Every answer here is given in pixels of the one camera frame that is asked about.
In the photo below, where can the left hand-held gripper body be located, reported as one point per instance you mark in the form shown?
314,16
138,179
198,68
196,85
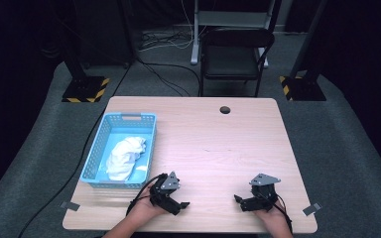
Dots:
166,193

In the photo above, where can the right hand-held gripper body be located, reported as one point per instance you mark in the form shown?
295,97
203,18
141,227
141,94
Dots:
264,196

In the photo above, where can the white cloth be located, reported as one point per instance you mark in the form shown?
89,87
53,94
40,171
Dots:
124,158

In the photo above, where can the blue plastic basket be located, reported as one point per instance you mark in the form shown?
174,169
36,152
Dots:
94,162

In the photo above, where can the person's right hand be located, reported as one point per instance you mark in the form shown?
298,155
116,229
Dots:
271,216

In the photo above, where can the person's left hand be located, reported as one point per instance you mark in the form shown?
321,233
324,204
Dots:
145,210

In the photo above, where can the grey tape strip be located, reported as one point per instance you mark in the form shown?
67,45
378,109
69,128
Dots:
312,209
69,206

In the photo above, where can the black stand with striped base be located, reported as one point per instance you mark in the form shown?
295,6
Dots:
306,88
84,89

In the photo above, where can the black folding chair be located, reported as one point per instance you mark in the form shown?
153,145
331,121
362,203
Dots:
231,61

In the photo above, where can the black cabinet on casters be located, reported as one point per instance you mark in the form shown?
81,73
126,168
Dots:
105,33

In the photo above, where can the white metal stand frame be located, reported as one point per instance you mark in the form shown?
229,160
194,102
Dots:
228,18

